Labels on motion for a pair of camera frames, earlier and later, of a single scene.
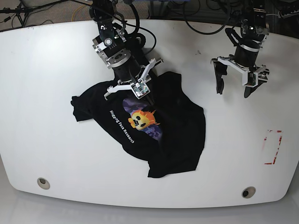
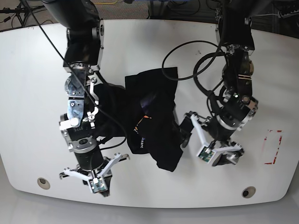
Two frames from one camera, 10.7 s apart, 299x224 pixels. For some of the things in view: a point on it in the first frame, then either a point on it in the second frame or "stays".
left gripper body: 139,87 to 91,166
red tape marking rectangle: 274,161 stays
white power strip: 295,13 stays
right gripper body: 250,79 to 215,136
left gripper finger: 220,69 to 185,128
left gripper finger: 248,90 to 228,157
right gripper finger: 153,79 to 107,192
